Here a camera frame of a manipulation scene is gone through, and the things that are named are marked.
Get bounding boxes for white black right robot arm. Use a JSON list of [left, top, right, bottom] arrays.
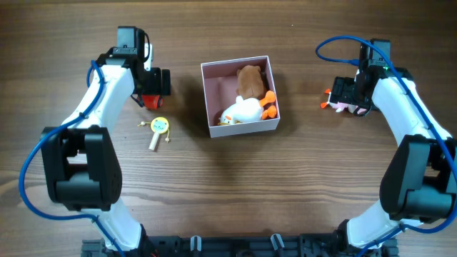
[[321, 36, 456, 256]]

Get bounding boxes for white box pink interior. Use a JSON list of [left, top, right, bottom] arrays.
[[201, 56, 281, 138]]

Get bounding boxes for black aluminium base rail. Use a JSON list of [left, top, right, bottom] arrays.
[[81, 233, 399, 257]]

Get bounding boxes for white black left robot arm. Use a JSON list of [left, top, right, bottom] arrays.
[[37, 26, 171, 256]]

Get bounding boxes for white pink duck figurine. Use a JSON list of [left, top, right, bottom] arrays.
[[320, 89, 370, 116]]

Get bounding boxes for brown plush bear toy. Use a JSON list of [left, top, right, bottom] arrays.
[[236, 65, 266, 99]]

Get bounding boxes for yellow rattle drum toy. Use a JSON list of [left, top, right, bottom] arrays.
[[137, 117, 170, 151]]

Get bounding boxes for white plush duck orange feet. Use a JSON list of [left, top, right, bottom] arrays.
[[218, 91, 278, 126]]

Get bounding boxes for red toy fire truck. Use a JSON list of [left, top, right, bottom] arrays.
[[137, 95, 163, 110]]

